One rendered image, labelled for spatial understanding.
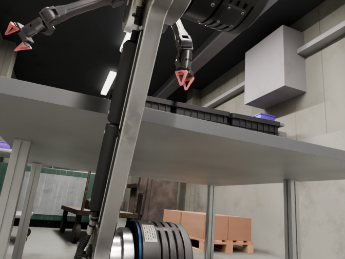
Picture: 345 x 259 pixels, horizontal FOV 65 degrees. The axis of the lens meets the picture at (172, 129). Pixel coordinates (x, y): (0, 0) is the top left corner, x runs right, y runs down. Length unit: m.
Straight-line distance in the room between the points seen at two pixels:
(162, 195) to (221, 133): 4.10
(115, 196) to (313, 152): 0.72
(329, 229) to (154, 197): 2.74
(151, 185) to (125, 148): 4.29
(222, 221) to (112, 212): 2.84
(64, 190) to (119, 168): 3.90
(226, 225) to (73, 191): 2.29
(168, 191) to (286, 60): 2.86
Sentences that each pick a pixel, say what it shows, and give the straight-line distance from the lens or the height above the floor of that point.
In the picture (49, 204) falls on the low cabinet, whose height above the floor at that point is 0.31.
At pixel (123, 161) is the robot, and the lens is 0.50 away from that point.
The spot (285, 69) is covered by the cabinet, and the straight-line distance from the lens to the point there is 3.44.
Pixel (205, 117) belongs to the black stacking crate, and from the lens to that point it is 1.34.
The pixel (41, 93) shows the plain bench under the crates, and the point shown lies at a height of 0.68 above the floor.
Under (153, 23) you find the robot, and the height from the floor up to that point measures 0.74.
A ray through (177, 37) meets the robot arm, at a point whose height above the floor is 1.34.
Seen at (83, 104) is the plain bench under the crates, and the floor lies 0.67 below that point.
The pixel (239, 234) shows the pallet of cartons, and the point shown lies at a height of 0.20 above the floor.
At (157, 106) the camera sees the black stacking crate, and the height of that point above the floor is 0.89.
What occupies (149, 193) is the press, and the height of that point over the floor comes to 0.61.
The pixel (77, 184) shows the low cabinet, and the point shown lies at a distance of 4.40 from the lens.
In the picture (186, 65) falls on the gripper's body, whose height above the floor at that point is 1.17.
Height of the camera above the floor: 0.46
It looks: 15 degrees up
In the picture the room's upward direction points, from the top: 5 degrees clockwise
